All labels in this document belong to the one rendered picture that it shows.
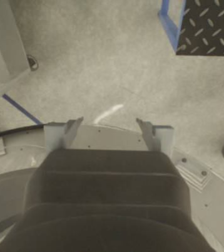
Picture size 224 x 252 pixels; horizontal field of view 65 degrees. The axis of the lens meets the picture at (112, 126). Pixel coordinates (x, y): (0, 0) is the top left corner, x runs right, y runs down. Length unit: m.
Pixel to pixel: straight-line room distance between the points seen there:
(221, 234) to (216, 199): 0.10
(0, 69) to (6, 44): 0.18
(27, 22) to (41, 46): 0.14
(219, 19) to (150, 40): 0.64
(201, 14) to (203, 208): 0.50
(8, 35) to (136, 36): 0.69
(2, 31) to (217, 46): 1.01
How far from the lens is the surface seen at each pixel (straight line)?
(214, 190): 0.67
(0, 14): 1.16
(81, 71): 1.22
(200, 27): 0.50
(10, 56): 1.22
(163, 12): 0.96
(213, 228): 0.60
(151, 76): 1.18
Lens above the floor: 1.08
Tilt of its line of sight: 50 degrees down
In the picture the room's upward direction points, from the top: 169 degrees counter-clockwise
